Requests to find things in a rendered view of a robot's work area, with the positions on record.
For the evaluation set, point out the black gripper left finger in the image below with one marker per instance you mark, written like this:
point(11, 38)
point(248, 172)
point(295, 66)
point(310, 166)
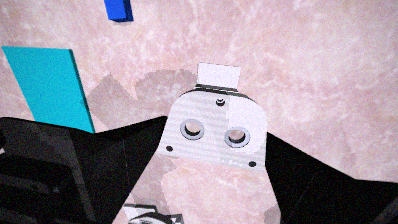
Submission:
point(105, 165)

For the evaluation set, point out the blue rectangular block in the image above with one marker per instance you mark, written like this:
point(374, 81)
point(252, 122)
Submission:
point(119, 10)

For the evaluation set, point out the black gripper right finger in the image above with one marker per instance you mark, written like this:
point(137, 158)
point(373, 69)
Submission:
point(309, 191)

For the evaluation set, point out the cyan flat plate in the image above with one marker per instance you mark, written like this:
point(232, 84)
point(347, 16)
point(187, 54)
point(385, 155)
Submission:
point(50, 82)

